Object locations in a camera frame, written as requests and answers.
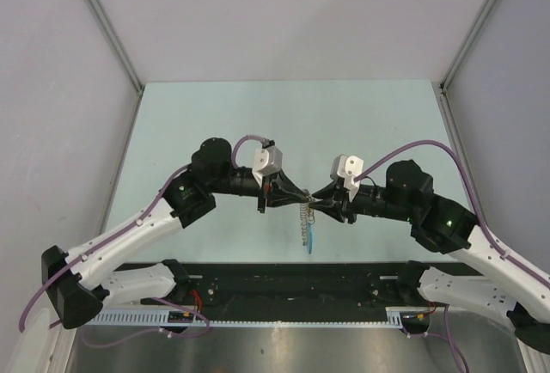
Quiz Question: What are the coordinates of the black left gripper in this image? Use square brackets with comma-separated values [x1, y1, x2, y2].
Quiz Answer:
[209, 166, 308, 213]

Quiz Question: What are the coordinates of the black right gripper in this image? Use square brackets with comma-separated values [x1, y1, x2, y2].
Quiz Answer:
[309, 179, 416, 224]

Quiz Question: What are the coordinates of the blue key tag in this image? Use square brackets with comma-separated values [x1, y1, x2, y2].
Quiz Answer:
[305, 223, 313, 254]

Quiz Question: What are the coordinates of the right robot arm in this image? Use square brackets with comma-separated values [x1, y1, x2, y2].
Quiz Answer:
[313, 156, 549, 354]

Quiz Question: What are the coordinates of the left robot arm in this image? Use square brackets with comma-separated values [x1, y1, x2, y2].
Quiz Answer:
[41, 138, 308, 329]

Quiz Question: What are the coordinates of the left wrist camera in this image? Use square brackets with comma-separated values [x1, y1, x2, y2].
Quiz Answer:
[252, 141, 283, 187]

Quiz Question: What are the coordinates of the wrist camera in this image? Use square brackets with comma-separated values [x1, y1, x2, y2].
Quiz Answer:
[252, 141, 283, 187]
[330, 154, 364, 202]

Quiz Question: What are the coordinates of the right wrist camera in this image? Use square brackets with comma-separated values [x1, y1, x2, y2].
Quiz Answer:
[330, 154, 364, 202]

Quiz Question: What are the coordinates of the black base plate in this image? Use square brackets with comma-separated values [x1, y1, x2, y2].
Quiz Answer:
[115, 262, 450, 310]

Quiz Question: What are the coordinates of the right aluminium corner post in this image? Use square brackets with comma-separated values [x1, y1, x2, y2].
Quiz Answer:
[437, 0, 499, 95]

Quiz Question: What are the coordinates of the aluminium corner post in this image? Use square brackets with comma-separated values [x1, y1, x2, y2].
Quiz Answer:
[83, 0, 144, 97]
[437, 0, 499, 95]

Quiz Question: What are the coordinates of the grey slotted cable duct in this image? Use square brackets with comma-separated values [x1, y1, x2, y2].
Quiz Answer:
[86, 307, 403, 329]

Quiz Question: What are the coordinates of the left aluminium corner post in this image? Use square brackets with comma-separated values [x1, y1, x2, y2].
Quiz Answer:
[83, 0, 144, 97]

